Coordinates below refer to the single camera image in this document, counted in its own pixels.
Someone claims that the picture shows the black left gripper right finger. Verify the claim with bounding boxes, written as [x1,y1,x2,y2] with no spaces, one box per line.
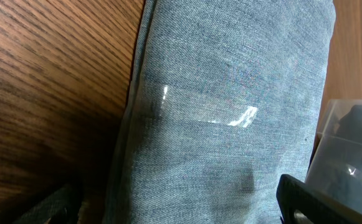
[276,174,362,224]

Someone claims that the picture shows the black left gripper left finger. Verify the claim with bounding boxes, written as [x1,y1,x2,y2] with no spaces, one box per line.
[13,184,83,224]

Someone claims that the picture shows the black garment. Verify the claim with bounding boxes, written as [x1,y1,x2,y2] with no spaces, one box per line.
[323,105,362,214]

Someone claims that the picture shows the blue denim jeans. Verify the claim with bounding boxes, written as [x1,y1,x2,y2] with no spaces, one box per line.
[103,0,336,223]

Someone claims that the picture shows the clear plastic storage bin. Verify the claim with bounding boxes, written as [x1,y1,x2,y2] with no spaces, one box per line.
[305,100,362,214]

